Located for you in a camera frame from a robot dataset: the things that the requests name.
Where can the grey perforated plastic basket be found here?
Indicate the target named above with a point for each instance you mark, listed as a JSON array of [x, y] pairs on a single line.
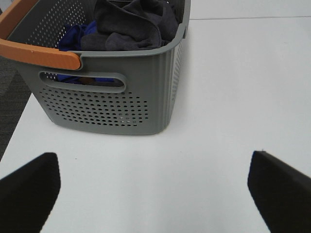
[[141, 99]]

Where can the orange basket handle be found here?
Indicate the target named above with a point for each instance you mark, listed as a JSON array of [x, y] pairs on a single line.
[[35, 55]]

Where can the dark grey towel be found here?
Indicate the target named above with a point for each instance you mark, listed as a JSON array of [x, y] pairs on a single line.
[[137, 25]]

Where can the blue cloth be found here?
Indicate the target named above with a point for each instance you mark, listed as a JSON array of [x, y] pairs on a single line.
[[72, 41]]

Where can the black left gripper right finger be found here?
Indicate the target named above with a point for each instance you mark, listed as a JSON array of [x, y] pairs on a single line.
[[281, 194]]

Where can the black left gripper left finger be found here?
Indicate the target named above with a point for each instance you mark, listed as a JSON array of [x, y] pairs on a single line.
[[28, 195]]

